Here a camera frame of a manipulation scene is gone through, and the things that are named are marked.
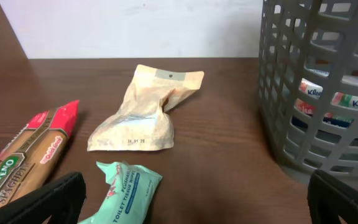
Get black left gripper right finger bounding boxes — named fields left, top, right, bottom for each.
left=307, top=169, right=358, bottom=224

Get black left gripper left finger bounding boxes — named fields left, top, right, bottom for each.
left=0, top=172, right=86, bottom=224

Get white tissue multipack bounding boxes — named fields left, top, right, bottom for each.
left=295, top=76, right=358, bottom=128

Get mint toilet wipes pack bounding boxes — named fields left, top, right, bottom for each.
left=82, top=162, right=163, bottom=224

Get orange spaghetti packet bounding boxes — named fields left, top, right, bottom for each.
left=0, top=100, right=79, bottom=208

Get beige paper pouch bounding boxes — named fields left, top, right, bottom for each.
left=87, top=65, right=204, bottom=151

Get grey plastic lattice basket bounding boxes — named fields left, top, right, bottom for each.
left=258, top=0, right=358, bottom=188

